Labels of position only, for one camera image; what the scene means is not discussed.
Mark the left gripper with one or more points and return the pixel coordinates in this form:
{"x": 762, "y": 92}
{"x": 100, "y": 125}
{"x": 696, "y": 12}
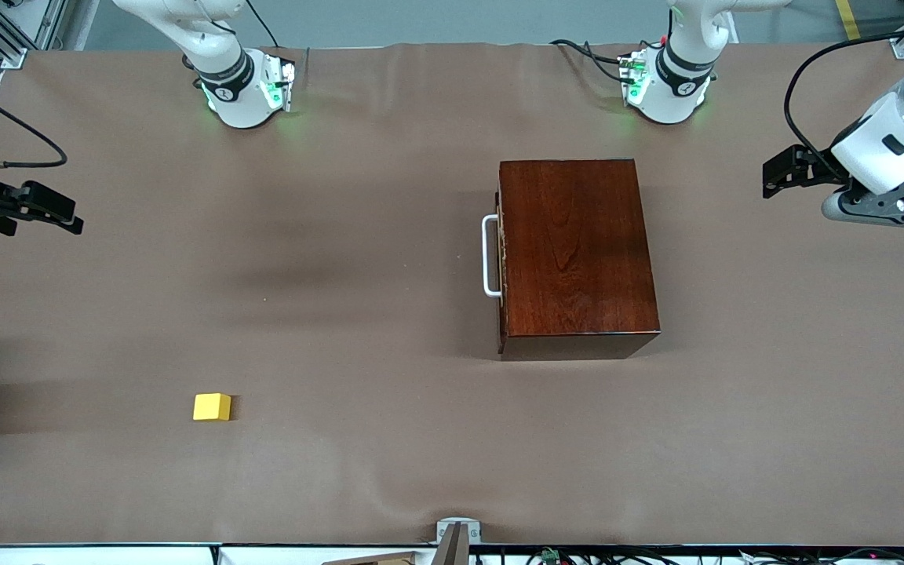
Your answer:
{"x": 823, "y": 171}

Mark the yellow block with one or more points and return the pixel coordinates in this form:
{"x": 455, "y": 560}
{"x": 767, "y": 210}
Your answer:
{"x": 211, "y": 407}

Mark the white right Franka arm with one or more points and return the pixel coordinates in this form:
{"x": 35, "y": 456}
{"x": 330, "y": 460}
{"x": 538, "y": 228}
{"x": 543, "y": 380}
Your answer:
{"x": 244, "y": 110}

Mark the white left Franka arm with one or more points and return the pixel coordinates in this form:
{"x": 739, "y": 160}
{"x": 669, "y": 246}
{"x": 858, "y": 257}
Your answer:
{"x": 668, "y": 110}

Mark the dark brown wooden cabinet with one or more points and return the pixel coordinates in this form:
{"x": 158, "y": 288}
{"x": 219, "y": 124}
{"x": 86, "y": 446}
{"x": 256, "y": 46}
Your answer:
{"x": 577, "y": 251}

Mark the brown table cloth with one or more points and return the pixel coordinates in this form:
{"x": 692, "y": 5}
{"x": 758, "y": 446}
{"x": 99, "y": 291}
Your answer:
{"x": 303, "y": 471}

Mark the green terminal connector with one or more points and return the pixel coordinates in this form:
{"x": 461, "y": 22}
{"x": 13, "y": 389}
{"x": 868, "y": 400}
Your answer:
{"x": 551, "y": 555}

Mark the grey brown upright pole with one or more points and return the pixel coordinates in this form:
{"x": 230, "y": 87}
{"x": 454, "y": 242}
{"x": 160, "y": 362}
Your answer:
{"x": 453, "y": 549}

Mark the white table edge rail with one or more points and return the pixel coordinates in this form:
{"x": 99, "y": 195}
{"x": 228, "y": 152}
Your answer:
{"x": 107, "y": 557}

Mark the grey metal bracket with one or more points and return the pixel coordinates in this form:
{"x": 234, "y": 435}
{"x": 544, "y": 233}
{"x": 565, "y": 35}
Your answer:
{"x": 458, "y": 522}

